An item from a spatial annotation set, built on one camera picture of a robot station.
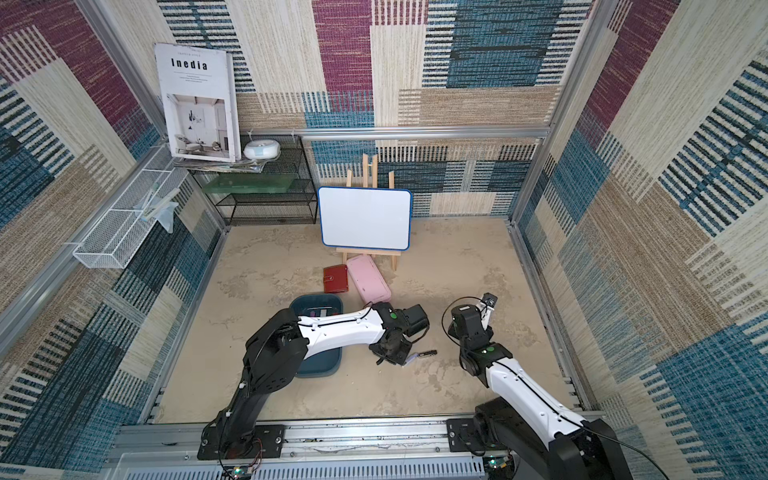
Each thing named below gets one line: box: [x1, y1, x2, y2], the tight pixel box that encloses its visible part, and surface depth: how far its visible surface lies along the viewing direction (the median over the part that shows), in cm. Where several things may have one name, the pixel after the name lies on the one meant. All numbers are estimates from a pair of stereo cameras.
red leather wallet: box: [323, 264, 349, 294], surface depth 104 cm
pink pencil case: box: [346, 255, 392, 304], surface depth 103 cm
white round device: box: [243, 139, 281, 160], surface depth 89 cm
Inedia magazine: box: [154, 43, 242, 163], surface depth 79 cm
